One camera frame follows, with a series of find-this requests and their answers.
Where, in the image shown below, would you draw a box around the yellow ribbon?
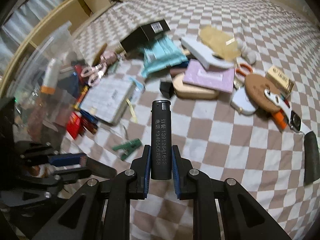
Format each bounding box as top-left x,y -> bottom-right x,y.
125,97 -> 138,123

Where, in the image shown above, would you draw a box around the pink scissors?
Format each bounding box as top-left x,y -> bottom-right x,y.
80,64 -> 108,87

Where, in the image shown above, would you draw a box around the green clip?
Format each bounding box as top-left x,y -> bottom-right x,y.
112,138 -> 142,160

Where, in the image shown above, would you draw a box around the black cylinder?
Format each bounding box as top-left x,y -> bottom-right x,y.
304,131 -> 320,185

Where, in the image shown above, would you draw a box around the white grid notebook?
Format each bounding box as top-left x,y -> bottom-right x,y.
79,76 -> 145,125

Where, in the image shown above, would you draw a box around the bottle with orange band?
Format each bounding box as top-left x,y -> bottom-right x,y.
41,58 -> 60,94

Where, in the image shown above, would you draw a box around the small white bottle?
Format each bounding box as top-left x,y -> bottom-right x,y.
236,39 -> 257,64

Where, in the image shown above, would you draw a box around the small black clip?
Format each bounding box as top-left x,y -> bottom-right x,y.
160,81 -> 173,99

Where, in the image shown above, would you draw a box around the red foil packet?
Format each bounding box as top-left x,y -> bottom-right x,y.
66,111 -> 85,139

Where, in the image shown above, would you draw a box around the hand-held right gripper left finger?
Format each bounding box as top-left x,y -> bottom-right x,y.
32,145 -> 152,240

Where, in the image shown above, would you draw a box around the black lighter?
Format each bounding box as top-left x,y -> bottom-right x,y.
150,100 -> 173,180

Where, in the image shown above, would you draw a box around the clear plastic storage container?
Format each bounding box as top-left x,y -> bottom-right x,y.
0,21 -> 100,155

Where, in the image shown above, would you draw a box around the small wooden block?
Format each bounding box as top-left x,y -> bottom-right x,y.
265,66 -> 295,97

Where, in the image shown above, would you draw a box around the red yellow snack bar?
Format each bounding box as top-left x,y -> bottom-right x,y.
74,85 -> 90,110

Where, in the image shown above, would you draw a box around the black box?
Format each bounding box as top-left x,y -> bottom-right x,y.
120,19 -> 170,53

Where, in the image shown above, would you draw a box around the grey curtain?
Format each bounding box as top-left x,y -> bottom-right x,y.
0,0 -> 100,63

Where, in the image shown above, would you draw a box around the white round case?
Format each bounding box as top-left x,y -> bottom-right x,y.
230,89 -> 259,115

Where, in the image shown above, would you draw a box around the long white box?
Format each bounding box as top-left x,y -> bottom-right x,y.
180,37 -> 235,69

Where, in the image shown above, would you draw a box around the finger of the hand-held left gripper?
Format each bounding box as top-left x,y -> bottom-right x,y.
15,141 -> 88,167
0,167 -> 84,208

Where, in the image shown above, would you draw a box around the orange marker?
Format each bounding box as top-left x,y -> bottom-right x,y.
271,110 -> 288,130

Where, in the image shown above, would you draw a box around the oval wooden box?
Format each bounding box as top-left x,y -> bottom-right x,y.
172,74 -> 220,99

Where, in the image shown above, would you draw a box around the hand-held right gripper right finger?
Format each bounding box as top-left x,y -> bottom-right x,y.
171,145 -> 292,240

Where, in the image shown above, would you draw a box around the orange-handled scissors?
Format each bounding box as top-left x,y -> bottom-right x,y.
234,63 -> 253,83

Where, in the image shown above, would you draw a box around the white smartwatch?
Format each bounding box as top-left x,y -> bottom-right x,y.
264,89 -> 313,135

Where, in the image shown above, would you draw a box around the checkered bedsheet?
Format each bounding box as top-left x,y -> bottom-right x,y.
60,0 -> 320,240

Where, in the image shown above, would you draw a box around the brown bear coaster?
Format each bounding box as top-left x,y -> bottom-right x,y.
244,74 -> 284,113

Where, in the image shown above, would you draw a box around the wooden shelf unit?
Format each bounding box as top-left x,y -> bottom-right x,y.
0,0 -> 113,80

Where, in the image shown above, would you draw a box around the blue metallic bar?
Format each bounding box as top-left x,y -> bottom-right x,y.
80,110 -> 98,133

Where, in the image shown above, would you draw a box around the teal tissue packet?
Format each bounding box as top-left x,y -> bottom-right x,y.
141,36 -> 188,78

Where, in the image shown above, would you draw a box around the dark object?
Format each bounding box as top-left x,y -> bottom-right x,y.
80,155 -> 117,178

